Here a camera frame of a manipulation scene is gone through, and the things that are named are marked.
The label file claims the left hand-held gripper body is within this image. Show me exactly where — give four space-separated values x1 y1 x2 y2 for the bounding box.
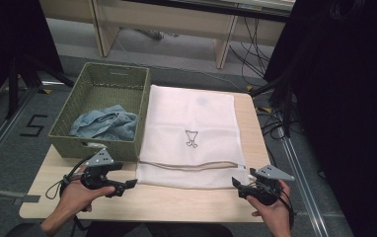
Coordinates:
80 147 125 191

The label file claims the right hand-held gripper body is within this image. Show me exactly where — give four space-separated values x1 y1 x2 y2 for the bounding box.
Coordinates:
244 164 295 206

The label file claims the blue denim garment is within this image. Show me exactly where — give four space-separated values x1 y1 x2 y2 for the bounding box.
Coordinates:
68 104 139 142

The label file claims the green woven basket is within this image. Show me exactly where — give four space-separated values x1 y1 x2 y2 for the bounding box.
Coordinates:
47 61 152 163

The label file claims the white mesh laundry bag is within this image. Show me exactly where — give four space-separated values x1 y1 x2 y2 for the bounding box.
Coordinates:
135 84 251 191

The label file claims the person's right hand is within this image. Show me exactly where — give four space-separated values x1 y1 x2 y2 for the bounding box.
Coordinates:
246 179 293 231

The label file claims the person's left hand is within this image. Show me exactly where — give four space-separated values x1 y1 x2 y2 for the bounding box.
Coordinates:
57 165 116 215

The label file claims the person's dark lap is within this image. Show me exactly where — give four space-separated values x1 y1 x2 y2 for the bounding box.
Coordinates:
84 220 234 237

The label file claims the black metal stand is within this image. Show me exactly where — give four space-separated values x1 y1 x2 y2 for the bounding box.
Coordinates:
249 70 294 138
4 53 76 120

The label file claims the black curtain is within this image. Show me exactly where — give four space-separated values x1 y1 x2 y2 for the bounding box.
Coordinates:
0 0 64 115
264 0 377 237

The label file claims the light wooden desk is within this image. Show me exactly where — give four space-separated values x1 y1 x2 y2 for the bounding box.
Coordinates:
38 0 297 70

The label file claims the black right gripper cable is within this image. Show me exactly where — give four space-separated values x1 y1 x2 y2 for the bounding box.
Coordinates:
276 186 297 231

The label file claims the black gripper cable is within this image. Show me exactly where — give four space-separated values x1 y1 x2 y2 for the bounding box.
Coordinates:
276 186 297 231
44 157 91 200

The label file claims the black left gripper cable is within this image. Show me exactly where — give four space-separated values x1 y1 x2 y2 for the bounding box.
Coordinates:
44 157 91 200

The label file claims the metal floor rail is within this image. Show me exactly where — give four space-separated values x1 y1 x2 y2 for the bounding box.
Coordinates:
0 86 39 176
276 126 331 237

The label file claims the bundle of black floor cables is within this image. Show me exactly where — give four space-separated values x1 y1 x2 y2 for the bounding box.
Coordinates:
228 15 276 87

